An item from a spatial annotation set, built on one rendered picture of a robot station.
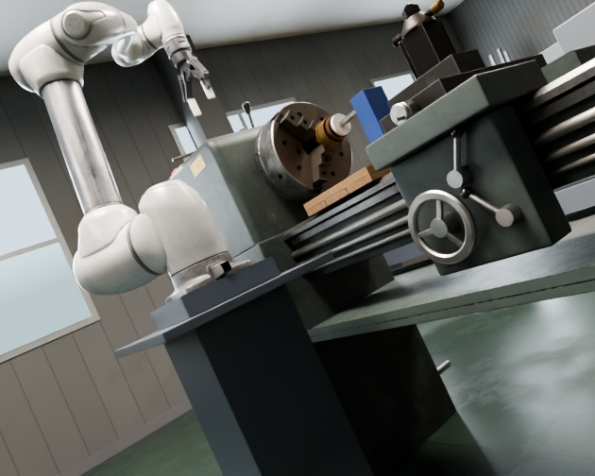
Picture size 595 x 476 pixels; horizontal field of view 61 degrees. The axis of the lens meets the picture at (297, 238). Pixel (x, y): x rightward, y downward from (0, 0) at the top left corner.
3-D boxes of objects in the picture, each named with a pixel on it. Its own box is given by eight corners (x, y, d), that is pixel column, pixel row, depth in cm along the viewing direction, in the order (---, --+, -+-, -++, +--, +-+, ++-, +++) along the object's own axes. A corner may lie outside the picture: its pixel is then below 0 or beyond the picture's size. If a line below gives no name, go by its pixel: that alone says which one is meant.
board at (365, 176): (308, 216, 151) (302, 204, 151) (385, 184, 172) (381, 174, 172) (372, 180, 127) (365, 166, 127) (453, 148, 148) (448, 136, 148)
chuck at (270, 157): (275, 205, 162) (246, 115, 166) (348, 193, 180) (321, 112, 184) (289, 196, 155) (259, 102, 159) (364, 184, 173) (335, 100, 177)
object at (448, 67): (395, 120, 121) (385, 101, 122) (420, 112, 127) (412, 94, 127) (462, 75, 105) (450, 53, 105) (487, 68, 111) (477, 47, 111)
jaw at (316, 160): (315, 159, 169) (319, 192, 166) (303, 156, 166) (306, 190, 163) (334, 144, 160) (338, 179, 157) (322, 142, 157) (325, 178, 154)
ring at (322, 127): (305, 127, 159) (322, 114, 152) (327, 122, 164) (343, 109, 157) (318, 155, 159) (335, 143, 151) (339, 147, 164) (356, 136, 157)
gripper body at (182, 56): (168, 61, 188) (178, 84, 188) (176, 49, 181) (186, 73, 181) (185, 59, 192) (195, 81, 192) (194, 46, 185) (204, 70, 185)
